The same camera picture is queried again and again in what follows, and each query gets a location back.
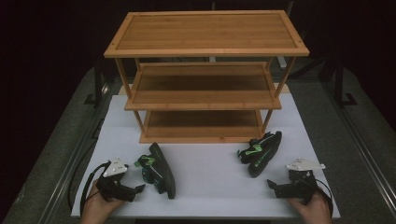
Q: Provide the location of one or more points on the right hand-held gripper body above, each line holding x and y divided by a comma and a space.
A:
295, 188

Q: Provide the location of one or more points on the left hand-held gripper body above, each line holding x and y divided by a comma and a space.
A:
113, 188

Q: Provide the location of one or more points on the three-tier wooden shoe rack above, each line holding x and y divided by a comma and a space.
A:
205, 34

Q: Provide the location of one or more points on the person's right hand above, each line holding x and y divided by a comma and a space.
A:
316, 211

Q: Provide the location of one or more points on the black metal stand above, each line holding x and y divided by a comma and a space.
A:
340, 81
98, 81

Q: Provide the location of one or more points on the aluminium table rail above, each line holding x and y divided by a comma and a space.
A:
67, 174
364, 155

